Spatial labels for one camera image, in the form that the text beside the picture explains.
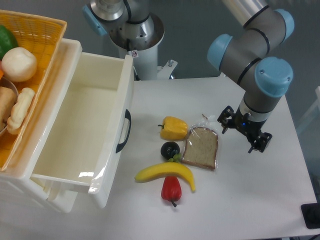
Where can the black device at table edge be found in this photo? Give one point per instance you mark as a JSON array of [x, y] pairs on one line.
[[311, 215]]

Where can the metal bowl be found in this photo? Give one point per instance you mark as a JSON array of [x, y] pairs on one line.
[[8, 84]]

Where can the white round bun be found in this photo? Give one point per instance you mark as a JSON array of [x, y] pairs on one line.
[[19, 65]]

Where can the red bell pepper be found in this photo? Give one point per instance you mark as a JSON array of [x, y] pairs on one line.
[[171, 190]]

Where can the dark purple mangosteen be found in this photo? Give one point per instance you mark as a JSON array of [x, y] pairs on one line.
[[171, 152]]

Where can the cream twisted bread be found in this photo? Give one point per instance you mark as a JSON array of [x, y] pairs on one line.
[[20, 110]]

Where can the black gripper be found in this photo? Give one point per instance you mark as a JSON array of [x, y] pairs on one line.
[[250, 129]]

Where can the white open plastic drawer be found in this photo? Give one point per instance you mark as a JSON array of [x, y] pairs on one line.
[[82, 151]]

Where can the yellow bell pepper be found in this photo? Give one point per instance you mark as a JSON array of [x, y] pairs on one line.
[[173, 129]]

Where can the orange woven basket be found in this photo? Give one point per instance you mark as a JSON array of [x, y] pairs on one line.
[[41, 36]]

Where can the beige bread roll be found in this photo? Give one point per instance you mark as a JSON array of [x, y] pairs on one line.
[[7, 100]]

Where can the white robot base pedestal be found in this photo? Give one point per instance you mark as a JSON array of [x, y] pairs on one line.
[[141, 41]]

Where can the green bell pepper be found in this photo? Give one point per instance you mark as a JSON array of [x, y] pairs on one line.
[[7, 41]]

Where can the bagged bread slice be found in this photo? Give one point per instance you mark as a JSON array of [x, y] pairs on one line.
[[201, 145]]

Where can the white plastic drawer cabinet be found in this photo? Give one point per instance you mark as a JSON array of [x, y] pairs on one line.
[[17, 185]]

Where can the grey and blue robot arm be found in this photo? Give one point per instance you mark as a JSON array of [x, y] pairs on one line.
[[245, 61]]

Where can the yellow banana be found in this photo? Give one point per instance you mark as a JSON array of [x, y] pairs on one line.
[[166, 169]]

